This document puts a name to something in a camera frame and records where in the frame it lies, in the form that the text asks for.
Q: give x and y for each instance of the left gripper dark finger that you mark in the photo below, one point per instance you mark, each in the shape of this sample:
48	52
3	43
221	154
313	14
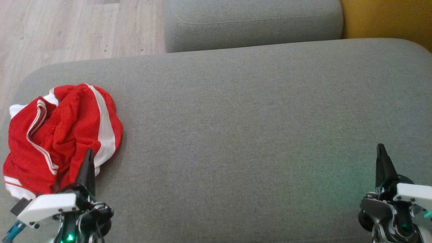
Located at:
87	172

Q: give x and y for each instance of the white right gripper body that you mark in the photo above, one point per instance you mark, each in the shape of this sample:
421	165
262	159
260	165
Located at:
415	195

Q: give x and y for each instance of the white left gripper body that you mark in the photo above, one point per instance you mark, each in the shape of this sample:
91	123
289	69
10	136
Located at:
47	206

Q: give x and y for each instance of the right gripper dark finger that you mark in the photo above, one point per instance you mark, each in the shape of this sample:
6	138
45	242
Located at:
384	172

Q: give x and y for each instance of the red shirt with white sleeves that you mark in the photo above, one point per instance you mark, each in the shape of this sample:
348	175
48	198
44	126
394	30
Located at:
30	158

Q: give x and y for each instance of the large grey sofa seat cushion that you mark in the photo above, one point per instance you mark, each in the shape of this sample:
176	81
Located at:
243	135

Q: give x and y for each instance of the mustard yellow cushion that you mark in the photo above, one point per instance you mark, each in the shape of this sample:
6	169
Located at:
388	17

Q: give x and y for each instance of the grey sofa back cushion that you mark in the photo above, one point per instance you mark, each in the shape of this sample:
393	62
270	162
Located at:
253	23

